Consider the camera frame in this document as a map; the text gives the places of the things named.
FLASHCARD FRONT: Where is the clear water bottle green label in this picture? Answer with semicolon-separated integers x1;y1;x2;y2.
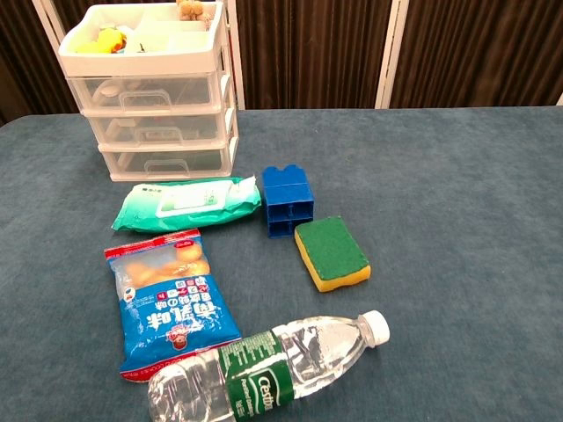
147;309;391;422

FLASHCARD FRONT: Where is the yellow green scouring sponge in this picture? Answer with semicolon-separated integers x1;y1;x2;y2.
294;215;372;294

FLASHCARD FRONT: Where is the yellow duck toy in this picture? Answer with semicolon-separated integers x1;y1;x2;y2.
97;27;128;55

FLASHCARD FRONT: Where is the brown plush toy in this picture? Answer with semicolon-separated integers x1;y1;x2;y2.
176;0;213;23

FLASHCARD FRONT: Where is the white plastic drawer unit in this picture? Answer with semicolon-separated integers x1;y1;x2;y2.
58;1;241;184

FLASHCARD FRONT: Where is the green wet wipes pack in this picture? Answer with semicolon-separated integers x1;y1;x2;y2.
111;175;263;233

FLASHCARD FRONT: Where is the blue felt table cover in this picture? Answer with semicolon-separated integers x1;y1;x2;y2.
0;104;563;422

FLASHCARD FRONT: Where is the blue toy building block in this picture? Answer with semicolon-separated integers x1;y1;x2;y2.
261;164;316;239

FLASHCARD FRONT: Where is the blue snack bag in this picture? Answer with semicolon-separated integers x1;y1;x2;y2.
104;228;244;383

